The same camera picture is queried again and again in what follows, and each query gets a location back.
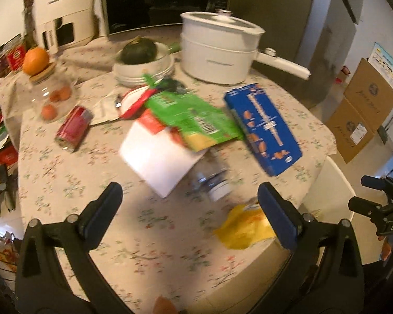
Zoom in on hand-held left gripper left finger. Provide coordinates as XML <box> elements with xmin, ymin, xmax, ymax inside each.
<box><xmin>15</xmin><ymin>181</ymin><xmax>123</xmax><ymax>314</ymax></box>

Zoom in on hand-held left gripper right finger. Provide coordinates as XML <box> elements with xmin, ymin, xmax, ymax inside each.
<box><xmin>257</xmin><ymin>182</ymin><xmax>364</xmax><ymax>314</ymax></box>

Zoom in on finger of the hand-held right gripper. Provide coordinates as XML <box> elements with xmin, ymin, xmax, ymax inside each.
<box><xmin>348</xmin><ymin>197</ymin><xmax>391</xmax><ymax>219</ymax></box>
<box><xmin>361</xmin><ymin>175</ymin><xmax>393</xmax><ymax>201</ymax></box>

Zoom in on red drink can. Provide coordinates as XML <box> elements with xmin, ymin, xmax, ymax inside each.
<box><xmin>54</xmin><ymin>105</ymin><xmax>94</xmax><ymax>153</ymax></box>

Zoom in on person's right hand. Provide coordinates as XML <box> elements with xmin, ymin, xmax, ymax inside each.
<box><xmin>381</xmin><ymin>234</ymin><xmax>393</xmax><ymax>261</ymax></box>

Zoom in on white chair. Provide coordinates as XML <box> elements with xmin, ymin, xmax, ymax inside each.
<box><xmin>298</xmin><ymin>155</ymin><xmax>357</xmax><ymax>225</ymax></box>

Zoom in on yellow wrapper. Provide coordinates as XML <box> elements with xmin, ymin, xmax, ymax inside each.
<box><xmin>213</xmin><ymin>204</ymin><xmax>277</xmax><ymax>251</ymax></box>

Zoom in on clear plastic bottle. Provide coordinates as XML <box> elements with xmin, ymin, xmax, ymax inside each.
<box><xmin>192</xmin><ymin>150</ymin><xmax>231</xmax><ymax>202</ymax></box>

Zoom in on white paper carton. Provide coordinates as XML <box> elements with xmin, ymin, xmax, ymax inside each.
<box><xmin>119</xmin><ymin>109</ymin><xmax>205</xmax><ymax>199</ymax></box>

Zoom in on blue cardboard box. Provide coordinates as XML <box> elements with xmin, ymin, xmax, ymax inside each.
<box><xmin>223</xmin><ymin>83</ymin><xmax>302</xmax><ymax>177</ymax></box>

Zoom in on white printed sachet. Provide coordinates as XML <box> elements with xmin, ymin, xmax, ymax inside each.
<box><xmin>90</xmin><ymin>93</ymin><xmax>125</xmax><ymax>125</ymax></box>

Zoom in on red packet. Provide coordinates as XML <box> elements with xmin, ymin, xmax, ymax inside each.
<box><xmin>0</xmin><ymin>145</ymin><xmax>19</xmax><ymax>165</ymax></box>

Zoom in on green snack bag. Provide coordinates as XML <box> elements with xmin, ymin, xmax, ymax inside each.
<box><xmin>144</xmin><ymin>92</ymin><xmax>246</xmax><ymax>153</ymax></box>

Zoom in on clear glass jar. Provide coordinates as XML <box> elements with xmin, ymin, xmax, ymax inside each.
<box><xmin>28</xmin><ymin>67</ymin><xmax>79</xmax><ymax>123</ymax></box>

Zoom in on white plate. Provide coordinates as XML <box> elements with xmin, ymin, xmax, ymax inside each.
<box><xmin>116</xmin><ymin>70</ymin><xmax>175</xmax><ymax>87</ymax></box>
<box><xmin>114</xmin><ymin>67</ymin><xmax>176</xmax><ymax>84</ymax></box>
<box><xmin>114</xmin><ymin>64</ymin><xmax>176</xmax><ymax>81</ymax></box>

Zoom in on dark green wrapper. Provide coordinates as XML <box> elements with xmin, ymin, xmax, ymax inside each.
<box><xmin>142</xmin><ymin>74</ymin><xmax>189</xmax><ymax>95</ymax></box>

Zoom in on wooden jar lid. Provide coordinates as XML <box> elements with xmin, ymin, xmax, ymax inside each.
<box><xmin>29</xmin><ymin>62</ymin><xmax>57</xmax><ymax>82</ymax></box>

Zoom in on white bowl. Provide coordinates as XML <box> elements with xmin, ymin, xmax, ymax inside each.
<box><xmin>113</xmin><ymin>42</ymin><xmax>174</xmax><ymax>76</ymax></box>

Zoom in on large orange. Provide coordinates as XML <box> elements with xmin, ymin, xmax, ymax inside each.
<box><xmin>22</xmin><ymin>47</ymin><xmax>50</xmax><ymax>76</ymax></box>

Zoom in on white electric pot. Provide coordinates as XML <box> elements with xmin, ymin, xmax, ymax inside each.
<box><xmin>180</xmin><ymin>29</ymin><xmax>312</xmax><ymax>84</ymax></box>

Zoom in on dark green squash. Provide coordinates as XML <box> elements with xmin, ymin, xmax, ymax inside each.
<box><xmin>121</xmin><ymin>37</ymin><xmax>158</xmax><ymax>65</ymax></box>

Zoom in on grey refrigerator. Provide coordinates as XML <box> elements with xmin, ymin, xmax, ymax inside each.
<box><xmin>227</xmin><ymin>0</ymin><xmax>362</xmax><ymax>110</ymax></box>

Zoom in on white air fryer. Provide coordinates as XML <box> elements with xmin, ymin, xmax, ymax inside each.
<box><xmin>33</xmin><ymin>0</ymin><xmax>100</xmax><ymax>52</ymax></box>

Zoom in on dried branches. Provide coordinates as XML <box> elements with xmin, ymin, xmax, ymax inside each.
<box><xmin>16</xmin><ymin>0</ymin><xmax>46</xmax><ymax>48</ymax></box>

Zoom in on black chargers with cables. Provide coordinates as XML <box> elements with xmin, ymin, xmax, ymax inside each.
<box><xmin>0</xmin><ymin>165</ymin><xmax>18</xmax><ymax>218</ymax></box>

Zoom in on wall poster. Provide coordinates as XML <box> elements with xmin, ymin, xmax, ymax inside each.
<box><xmin>368</xmin><ymin>42</ymin><xmax>393</xmax><ymax>94</ymax></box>

